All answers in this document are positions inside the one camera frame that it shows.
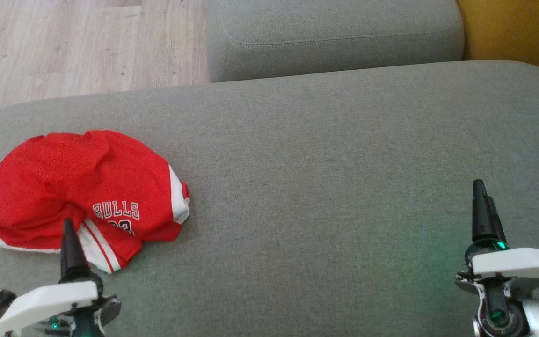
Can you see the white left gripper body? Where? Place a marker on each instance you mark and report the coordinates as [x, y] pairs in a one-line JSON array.
[[49, 302]]

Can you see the red shorts with white hem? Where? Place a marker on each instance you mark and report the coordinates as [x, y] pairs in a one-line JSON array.
[[40, 178]]

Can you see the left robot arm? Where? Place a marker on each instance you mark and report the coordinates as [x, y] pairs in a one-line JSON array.
[[105, 311]]

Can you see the large grey sofa seat cushion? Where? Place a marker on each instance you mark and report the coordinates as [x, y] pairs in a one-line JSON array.
[[321, 210]]

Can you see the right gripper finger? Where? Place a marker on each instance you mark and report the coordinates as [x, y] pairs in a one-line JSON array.
[[496, 224], [480, 215]]

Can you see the small grey sofa cushion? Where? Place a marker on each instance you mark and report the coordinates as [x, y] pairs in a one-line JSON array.
[[335, 37]]

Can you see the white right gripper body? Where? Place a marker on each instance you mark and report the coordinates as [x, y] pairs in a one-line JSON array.
[[522, 264]]

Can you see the mustard yellow sofa cushion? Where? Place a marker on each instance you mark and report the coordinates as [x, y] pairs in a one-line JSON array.
[[517, 32]]

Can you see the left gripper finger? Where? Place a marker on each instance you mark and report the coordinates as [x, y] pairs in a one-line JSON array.
[[69, 252]]

